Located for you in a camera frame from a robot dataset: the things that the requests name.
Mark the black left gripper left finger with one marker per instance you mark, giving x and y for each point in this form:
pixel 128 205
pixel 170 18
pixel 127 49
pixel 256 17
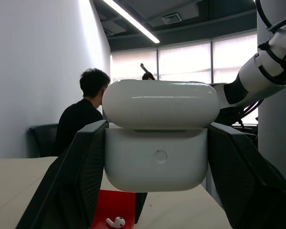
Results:
pixel 71 176

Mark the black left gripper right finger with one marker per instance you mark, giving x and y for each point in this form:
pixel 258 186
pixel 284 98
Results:
pixel 248 181

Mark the white earbud charging case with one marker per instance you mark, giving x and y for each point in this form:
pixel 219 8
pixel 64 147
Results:
pixel 157 107

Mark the red plastic bin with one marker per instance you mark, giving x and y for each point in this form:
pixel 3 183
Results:
pixel 114 205

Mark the dark office chair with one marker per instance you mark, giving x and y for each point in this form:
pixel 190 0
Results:
pixel 44 138

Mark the person in black shirt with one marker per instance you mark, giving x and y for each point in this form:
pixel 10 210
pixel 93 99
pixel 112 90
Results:
pixel 78 119

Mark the white earbud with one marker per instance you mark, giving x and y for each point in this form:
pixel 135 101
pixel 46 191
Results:
pixel 116 222

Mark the dark-haired person behind table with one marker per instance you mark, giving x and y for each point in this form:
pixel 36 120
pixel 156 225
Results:
pixel 148 76

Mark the long ceiling light strip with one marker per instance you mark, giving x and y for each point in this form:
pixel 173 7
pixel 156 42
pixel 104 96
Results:
pixel 133 22

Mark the square ceiling air vent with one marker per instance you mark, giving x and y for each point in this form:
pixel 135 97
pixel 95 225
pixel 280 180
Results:
pixel 171 19

